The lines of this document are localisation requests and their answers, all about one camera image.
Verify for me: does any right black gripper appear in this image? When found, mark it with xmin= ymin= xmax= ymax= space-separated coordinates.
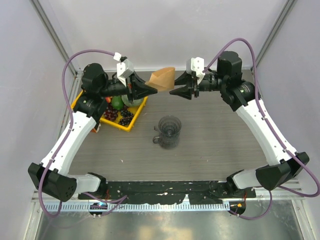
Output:
xmin=170 ymin=69 xmax=227 ymax=100

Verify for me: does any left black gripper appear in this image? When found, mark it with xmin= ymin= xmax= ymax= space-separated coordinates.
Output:
xmin=99 ymin=69 xmax=158 ymax=104

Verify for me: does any brown paper coffee filter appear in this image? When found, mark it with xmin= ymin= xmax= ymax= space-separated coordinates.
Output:
xmin=145 ymin=67 xmax=176 ymax=92

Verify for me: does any clear glass coffee server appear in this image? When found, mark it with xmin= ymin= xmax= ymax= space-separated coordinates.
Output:
xmin=152 ymin=134 xmax=180 ymax=150

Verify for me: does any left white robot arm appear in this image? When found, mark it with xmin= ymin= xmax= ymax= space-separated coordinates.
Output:
xmin=27 ymin=60 xmax=158 ymax=202

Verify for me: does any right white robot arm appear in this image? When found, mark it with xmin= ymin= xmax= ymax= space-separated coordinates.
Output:
xmin=169 ymin=51 xmax=310 ymax=197

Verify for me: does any green netted melon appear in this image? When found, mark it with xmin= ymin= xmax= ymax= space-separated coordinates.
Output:
xmin=121 ymin=95 xmax=144 ymax=107

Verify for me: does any black grape bunch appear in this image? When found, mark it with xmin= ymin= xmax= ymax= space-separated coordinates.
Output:
xmin=118 ymin=105 xmax=134 ymax=127

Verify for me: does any dark red grape bunch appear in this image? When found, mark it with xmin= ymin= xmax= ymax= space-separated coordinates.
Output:
xmin=103 ymin=103 xmax=118 ymax=122

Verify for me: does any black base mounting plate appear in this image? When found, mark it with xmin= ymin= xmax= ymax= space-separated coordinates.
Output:
xmin=89 ymin=180 xmax=257 ymax=205

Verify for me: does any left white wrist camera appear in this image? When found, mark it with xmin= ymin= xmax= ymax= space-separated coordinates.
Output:
xmin=113 ymin=52 xmax=135 ymax=87

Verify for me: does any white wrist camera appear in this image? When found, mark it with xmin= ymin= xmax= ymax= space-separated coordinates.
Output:
xmin=186 ymin=57 xmax=205 ymax=81
xmin=113 ymin=52 xmax=135 ymax=87

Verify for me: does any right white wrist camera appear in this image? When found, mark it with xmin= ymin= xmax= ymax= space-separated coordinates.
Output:
xmin=186 ymin=57 xmax=205 ymax=81

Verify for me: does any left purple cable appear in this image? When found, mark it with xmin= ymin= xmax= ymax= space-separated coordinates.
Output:
xmin=39 ymin=49 xmax=128 ymax=219

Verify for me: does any purple cable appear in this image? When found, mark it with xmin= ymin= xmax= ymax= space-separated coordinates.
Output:
xmin=39 ymin=49 xmax=128 ymax=219
xmin=202 ymin=37 xmax=320 ymax=221

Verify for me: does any white slotted cable duct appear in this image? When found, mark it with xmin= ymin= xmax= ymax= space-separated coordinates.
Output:
xmin=42 ymin=201 xmax=231 ymax=212

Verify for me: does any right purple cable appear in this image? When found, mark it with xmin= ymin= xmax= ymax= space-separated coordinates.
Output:
xmin=202 ymin=37 xmax=320 ymax=221

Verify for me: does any aluminium frame rail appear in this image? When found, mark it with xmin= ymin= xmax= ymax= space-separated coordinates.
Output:
xmin=31 ymin=179 xmax=304 ymax=203

